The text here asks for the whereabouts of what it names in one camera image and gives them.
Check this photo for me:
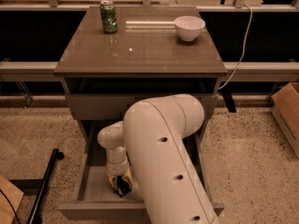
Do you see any open grey middle drawer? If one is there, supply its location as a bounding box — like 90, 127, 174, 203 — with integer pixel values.
58, 119, 225, 221

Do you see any white ceramic bowl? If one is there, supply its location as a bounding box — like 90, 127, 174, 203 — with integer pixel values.
174, 16, 206, 41

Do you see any white power cable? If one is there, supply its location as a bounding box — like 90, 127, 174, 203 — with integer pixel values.
218, 4, 254, 91

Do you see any cardboard box right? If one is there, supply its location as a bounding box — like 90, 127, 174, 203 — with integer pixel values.
271, 82, 299, 157

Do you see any grey metal rail frame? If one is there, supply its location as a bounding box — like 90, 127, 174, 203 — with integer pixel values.
0, 0, 299, 84

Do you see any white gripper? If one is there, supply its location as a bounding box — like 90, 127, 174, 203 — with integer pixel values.
107, 161, 133, 190

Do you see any green soda can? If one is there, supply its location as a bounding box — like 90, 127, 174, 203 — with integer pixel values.
100, 0, 118, 34

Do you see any closed grey top drawer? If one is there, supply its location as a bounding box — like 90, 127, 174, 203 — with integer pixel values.
64, 92, 219, 121

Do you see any cardboard piece bottom left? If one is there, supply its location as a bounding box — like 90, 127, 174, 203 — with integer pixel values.
0, 175, 23, 224

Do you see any blue rxbar blueberry wrapper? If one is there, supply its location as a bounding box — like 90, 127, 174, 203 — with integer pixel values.
117, 176, 132, 197

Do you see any black metal stand pole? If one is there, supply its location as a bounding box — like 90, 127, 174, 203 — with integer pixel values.
9, 147, 65, 224

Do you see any grey drawer cabinet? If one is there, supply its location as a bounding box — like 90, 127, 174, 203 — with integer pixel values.
53, 5, 228, 167

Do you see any black cable bottom left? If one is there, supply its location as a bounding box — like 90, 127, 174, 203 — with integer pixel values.
0, 189, 22, 224

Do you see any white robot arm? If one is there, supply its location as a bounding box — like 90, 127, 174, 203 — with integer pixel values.
97, 94, 220, 224

